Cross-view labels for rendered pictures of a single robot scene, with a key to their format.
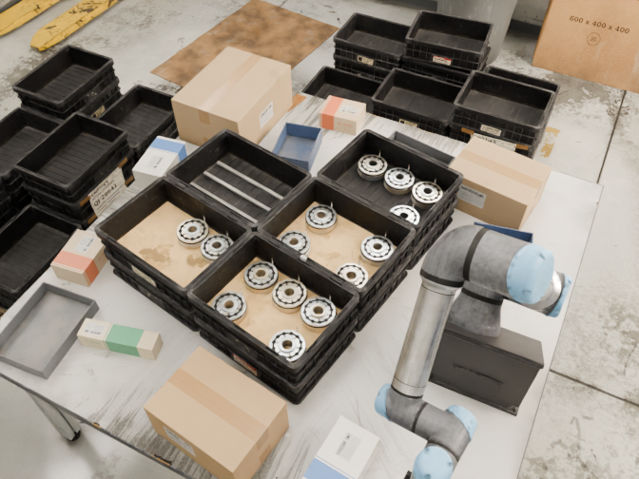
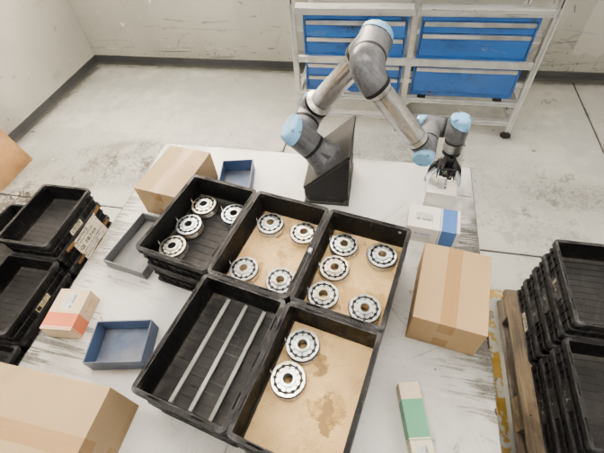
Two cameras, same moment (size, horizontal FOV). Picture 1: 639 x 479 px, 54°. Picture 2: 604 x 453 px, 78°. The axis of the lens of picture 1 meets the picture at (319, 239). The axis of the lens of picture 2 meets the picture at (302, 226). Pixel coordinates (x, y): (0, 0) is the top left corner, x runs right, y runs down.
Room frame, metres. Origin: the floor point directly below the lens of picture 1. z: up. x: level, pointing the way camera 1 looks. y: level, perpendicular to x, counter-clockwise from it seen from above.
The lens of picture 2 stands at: (1.28, 0.76, 1.96)
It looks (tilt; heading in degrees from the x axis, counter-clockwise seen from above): 51 degrees down; 259
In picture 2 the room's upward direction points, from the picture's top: 6 degrees counter-clockwise
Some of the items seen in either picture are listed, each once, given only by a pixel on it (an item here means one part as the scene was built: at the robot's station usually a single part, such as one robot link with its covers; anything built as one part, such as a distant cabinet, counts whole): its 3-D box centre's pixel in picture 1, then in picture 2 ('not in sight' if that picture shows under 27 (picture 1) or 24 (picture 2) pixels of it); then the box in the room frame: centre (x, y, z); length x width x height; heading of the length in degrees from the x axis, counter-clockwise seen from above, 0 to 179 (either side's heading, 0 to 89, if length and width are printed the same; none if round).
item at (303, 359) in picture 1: (273, 296); (353, 264); (1.00, 0.13, 0.92); 0.40 x 0.30 x 0.02; 52
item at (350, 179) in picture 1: (388, 187); (203, 227); (1.48, -0.23, 0.87); 0.40 x 0.30 x 0.11; 52
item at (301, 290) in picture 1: (289, 293); (334, 267); (1.05, 0.09, 0.86); 0.10 x 0.10 x 0.01
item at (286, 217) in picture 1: (336, 242); (273, 248); (1.24, -0.05, 0.87); 0.40 x 0.30 x 0.11; 52
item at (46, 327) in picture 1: (45, 328); not in sight; (1.02, 0.85, 0.73); 0.27 x 0.20 x 0.05; 158
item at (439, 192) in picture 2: not in sight; (440, 185); (0.44, -0.25, 0.74); 0.20 x 0.12 x 0.09; 58
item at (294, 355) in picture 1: (287, 345); (382, 254); (0.88, 0.09, 0.86); 0.10 x 0.10 x 0.01
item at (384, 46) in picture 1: (375, 60); not in sight; (3.04, -0.32, 0.31); 0.40 x 0.30 x 0.34; 63
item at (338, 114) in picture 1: (342, 115); (71, 313); (2.02, -0.10, 0.74); 0.16 x 0.12 x 0.07; 69
